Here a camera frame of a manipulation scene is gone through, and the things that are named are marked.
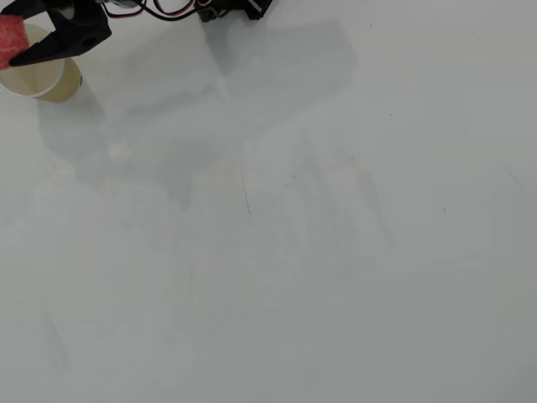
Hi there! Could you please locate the red foam cube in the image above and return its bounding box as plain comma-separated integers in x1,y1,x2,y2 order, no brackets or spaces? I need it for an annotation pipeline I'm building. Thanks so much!
0,14,28,70

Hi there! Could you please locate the white paper cup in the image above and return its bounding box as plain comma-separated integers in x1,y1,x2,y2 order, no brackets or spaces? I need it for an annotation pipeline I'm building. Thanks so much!
0,23,83,104

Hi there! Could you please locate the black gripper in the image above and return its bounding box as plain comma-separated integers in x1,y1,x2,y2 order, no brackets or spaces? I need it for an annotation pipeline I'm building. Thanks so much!
0,0,112,69

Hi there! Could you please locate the black cable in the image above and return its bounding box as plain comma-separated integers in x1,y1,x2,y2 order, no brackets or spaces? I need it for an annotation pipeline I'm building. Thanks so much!
100,0,211,21

